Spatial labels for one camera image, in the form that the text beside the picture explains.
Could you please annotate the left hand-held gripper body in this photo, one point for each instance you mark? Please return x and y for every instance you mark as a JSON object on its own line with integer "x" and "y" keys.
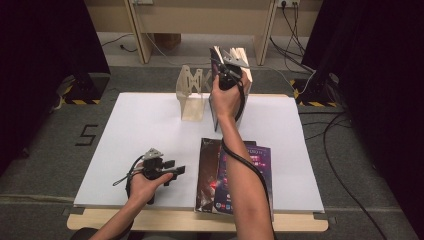
{"x": 153, "y": 168}

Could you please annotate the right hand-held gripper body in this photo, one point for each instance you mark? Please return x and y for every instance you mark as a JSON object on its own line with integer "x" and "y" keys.
{"x": 229, "y": 76}

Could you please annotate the white book with picture grid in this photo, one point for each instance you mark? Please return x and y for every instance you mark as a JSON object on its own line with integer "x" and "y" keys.
{"x": 246, "y": 56}

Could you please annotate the dark glossy magazine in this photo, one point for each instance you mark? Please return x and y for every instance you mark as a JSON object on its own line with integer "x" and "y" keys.
{"x": 208, "y": 166}

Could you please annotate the purple cover book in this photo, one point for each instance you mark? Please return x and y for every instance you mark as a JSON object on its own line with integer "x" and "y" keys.
{"x": 222, "y": 186}

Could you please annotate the beige expandable book rack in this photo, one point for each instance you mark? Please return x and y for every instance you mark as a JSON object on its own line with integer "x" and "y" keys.
{"x": 191, "y": 110}

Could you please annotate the person's left hand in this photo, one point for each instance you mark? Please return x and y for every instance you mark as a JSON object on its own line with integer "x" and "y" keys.
{"x": 143, "y": 190}

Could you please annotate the person's right hand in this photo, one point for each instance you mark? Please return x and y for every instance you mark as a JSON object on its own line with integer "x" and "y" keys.
{"x": 226, "y": 103}

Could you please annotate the beige wooden desk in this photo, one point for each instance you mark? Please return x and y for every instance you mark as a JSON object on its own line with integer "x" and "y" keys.
{"x": 206, "y": 16}

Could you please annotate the brown cardboard box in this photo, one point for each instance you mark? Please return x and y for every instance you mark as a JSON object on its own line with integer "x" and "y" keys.
{"x": 168, "y": 40}

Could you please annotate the black stand base striped tape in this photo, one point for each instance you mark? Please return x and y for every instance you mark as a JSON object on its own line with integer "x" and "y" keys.
{"x": 316, "y": 91}
{"x": 85, "y": 90}

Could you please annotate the black curtain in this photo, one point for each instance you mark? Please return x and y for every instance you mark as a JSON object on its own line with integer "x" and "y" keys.
{"x": 40, "y": 66}
{"x": 383, "y": 83}

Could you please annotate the white wall socket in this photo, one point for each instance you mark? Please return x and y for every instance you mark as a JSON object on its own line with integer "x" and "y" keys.
{"x": 288, "y": 2}

